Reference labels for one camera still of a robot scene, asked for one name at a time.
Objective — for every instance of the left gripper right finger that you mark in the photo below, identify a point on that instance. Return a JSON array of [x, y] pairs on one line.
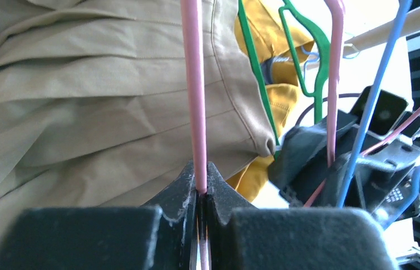
[[242, 236]]

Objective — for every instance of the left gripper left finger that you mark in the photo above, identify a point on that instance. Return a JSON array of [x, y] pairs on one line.
[[161, 234]]

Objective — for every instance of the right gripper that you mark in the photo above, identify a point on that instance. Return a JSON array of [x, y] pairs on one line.
[[381, 183]]

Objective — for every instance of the green hanger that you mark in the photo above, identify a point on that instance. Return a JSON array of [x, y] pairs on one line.
[[300, 32]]

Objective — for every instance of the pink hanger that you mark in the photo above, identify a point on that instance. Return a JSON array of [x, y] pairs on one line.
[[192, 34]]

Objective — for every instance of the brown skirt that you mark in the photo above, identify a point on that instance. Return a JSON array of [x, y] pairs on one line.
[[93, 103]]

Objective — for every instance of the blue wire hanger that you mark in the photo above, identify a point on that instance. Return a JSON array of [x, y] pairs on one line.
[[372, 99]]

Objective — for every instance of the light blue hanger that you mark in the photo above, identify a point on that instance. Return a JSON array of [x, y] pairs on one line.
[[314, 57]]

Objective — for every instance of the yellow skirt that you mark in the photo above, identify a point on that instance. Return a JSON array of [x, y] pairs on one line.
[[282, 85]]

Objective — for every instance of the wooden clothes rack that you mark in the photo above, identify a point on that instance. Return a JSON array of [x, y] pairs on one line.
[[379, 35]]

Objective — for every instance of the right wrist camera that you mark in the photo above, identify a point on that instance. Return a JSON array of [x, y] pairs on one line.
[[390, 112]]

